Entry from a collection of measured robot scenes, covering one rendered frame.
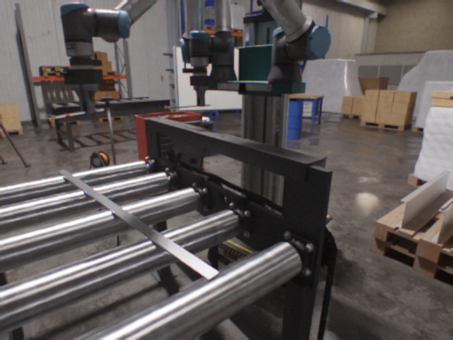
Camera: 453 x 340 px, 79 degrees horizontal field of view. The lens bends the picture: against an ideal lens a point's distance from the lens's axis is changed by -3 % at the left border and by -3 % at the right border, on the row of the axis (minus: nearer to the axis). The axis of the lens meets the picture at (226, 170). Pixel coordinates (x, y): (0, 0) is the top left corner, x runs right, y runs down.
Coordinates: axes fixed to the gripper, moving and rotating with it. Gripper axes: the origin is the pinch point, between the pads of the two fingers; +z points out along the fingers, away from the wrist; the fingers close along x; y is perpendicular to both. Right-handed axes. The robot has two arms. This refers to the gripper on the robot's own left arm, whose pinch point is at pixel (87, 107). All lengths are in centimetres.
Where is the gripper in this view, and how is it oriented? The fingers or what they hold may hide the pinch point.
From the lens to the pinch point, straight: 116.7
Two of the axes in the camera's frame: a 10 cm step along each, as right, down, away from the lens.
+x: 9.7, 0.7, -2.1
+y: -2.2, 3.1, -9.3
